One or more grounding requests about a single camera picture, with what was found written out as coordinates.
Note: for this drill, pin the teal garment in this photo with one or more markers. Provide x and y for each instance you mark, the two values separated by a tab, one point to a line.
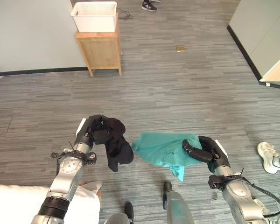
163	151

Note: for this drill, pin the white bed duvet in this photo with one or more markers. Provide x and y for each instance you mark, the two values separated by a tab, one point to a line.
16	205

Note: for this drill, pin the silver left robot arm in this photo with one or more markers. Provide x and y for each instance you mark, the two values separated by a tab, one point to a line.
60	177

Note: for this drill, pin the white cabinet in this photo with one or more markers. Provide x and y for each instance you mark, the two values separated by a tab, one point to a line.
266	35

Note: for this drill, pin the brass floor outlet plate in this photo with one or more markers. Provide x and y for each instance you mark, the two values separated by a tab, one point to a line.
180	48

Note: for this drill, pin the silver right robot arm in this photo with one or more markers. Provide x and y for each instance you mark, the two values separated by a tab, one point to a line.
238	193

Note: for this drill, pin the wooden stand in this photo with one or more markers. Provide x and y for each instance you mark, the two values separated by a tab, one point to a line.
100	50

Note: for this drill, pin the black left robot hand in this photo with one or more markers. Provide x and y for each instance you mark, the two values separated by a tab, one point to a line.
100	135

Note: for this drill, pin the white plastic laundry basket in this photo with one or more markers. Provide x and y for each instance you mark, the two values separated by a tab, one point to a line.
95	16

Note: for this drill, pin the silver right robot leg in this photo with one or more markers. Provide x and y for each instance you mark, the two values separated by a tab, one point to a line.
177	205

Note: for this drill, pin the person's white shoe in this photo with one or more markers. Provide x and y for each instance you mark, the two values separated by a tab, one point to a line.
268	157

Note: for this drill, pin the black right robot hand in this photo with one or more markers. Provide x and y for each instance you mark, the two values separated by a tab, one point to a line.
200	154

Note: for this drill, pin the black garment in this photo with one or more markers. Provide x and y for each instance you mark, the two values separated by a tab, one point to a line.
117	144

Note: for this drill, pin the person's black shoe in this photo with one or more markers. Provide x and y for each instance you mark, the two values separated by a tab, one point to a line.
149	5

